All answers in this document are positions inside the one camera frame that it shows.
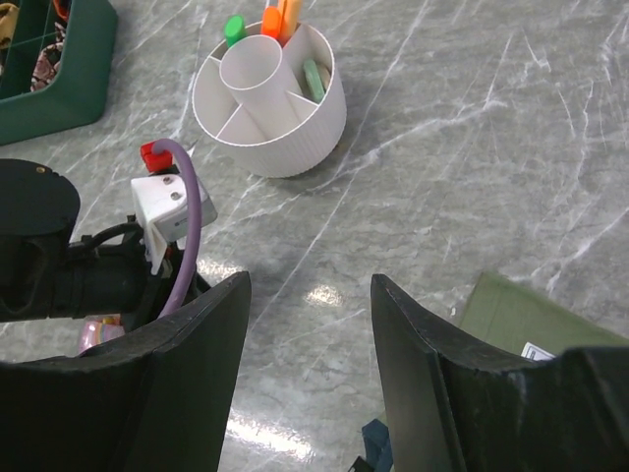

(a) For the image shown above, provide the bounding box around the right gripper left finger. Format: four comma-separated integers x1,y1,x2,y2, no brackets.
1,271,252,471

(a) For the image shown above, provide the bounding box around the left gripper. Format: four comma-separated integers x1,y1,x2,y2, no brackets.
53,220,185,329

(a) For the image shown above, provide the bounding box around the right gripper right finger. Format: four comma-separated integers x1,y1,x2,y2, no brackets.
371,274,628,471

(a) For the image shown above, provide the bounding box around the white round divided container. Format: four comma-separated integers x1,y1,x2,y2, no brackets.
193,23,347,178

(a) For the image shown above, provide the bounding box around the black green highlighter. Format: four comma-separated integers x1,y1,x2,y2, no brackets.
224,15,247,47

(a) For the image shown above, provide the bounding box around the black orange highlighter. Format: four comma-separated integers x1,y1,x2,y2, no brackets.
260,6,282,40

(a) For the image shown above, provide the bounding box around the pink yellow highlighter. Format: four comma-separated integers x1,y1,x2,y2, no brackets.
278,0,303,45

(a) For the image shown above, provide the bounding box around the clear pink crayon tube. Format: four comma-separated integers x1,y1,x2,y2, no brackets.
79,316,125,354

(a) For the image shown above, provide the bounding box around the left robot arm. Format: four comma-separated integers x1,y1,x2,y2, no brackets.
1,159,184,331

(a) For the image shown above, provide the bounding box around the green t-shirt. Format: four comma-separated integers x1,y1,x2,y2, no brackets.
361,272,629,472

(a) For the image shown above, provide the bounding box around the green compartment tray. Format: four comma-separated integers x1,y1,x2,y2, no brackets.
1,0,118,145

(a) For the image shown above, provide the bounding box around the pink patterned rolled tie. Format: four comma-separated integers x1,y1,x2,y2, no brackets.
30,41,64,91

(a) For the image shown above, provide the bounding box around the yellow rolled tie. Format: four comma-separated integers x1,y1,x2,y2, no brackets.
0,2,20,49

